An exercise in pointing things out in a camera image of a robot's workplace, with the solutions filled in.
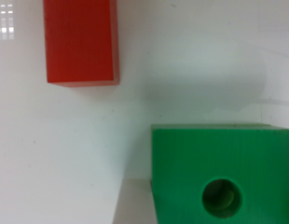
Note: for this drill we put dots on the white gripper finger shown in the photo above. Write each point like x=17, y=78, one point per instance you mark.
x=135, y=203

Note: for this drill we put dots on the green block with hole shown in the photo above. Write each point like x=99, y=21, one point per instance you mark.
x=220, y=174

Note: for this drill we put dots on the red rectangular block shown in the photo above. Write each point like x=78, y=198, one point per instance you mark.
x=81, y=42

